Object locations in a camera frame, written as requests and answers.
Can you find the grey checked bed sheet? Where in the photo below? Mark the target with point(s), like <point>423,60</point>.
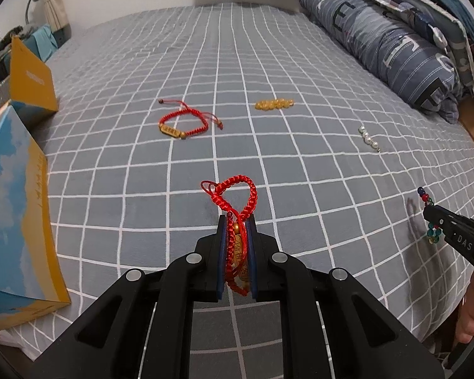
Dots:
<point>343,168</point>

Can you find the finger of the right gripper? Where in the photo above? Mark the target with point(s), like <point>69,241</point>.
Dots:
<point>434,215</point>

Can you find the patterned folded quilt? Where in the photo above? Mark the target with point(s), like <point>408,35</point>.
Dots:
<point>425,28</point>

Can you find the person's right hand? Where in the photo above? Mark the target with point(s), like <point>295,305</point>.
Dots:
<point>465,322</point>

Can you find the red cord bracelet gold tube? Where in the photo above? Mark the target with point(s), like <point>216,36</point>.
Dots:
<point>236,240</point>

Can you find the blue yellow cardboard box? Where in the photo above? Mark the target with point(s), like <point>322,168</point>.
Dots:
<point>31,283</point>

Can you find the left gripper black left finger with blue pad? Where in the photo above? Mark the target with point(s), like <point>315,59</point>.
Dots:
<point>141,326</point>

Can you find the blue grey lettered pillow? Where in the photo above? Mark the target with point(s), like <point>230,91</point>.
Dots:
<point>415,69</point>

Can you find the red cord bracelet gold plate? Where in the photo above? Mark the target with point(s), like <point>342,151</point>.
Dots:
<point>186,121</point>

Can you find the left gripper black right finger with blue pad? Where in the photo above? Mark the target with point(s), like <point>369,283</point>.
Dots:
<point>332,326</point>

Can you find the teal suitcase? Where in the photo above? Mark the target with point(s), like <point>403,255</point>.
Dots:
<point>39,40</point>

